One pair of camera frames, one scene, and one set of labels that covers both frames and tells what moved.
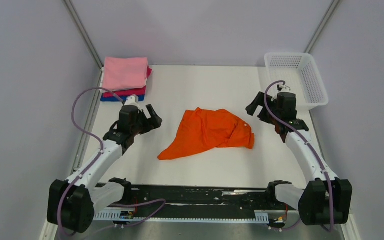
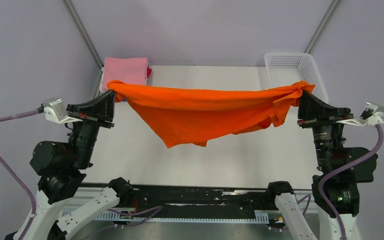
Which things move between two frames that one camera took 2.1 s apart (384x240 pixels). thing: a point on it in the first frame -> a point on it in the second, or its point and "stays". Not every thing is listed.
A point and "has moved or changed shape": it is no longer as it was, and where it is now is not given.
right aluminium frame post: (323, 22) stays
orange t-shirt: (201, 130) has moved or changed shape
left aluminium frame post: (69, 6) stays
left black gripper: (154, 122) -> (99, 109)
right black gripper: (258, 101) -> (310, 107)
